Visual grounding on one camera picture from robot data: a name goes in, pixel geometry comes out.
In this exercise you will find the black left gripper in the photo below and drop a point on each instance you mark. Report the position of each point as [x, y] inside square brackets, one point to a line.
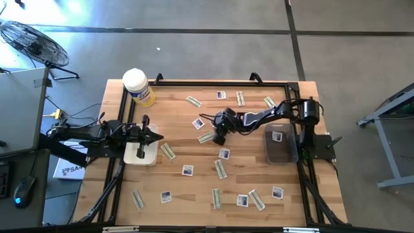
[139, 137]

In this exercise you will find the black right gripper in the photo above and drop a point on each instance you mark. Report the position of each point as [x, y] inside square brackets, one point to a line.
[226, 124]

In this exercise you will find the blue white alcohol pad packet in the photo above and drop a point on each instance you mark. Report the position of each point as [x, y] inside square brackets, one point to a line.
[166, 197]
[242, 200]
[187, 170]
[198, 123]
[221, 94]
[224, 153]
[277, 136]
[277, 192]

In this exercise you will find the green striped bandage wrapper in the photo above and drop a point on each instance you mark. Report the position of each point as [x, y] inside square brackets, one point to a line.
[206, 137]
[269, 102]
[240, 98]
[220, 169]
[257, 200]
[216, 198]
[168, 151]
[137, 199]
[194, 101]

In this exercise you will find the white plastic bin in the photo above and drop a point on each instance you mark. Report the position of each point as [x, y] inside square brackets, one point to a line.
[148, 158]

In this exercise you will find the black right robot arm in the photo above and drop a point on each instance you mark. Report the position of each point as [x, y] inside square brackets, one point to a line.
[268, 113]

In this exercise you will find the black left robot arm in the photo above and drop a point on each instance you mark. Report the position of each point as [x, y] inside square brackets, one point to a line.
[84, 132]

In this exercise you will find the Lysol wipes canister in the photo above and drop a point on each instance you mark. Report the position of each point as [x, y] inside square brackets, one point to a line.
[137, 84]

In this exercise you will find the grey translucent plastic bin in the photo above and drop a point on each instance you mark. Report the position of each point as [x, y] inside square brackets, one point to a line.
[281, 152]

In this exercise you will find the white printed cardboard box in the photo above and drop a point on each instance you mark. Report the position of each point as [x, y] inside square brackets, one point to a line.
[69, 170]

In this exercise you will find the black diagonal beam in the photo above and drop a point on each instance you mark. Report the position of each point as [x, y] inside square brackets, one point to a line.
[61, 150]

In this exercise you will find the yellow power plug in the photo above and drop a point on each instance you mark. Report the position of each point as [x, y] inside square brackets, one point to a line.
[57, 114]

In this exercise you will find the dark grey desk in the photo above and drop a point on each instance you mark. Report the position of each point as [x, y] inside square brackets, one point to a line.
[32, 161]

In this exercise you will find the black computer mouse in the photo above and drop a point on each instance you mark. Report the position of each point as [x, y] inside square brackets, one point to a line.
[24, 192]

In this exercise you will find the black floor fan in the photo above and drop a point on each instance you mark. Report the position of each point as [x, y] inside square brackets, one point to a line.
[34, 43]

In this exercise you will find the black keyboard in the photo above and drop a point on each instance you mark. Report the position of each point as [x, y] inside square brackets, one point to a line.
[4, 179]

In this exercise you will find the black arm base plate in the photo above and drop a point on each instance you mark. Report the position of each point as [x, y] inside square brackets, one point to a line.
[323, 152]
[103, 152]

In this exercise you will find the black frame clamp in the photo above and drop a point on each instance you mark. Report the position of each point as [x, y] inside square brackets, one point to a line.
[256, 77]
[158, 78]

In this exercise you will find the silver bracket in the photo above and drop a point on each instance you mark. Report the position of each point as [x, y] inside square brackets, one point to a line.
[300, 230]
[120, 229]

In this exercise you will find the grey metal table frame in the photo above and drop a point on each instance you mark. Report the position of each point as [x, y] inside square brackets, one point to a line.
[386, 152]

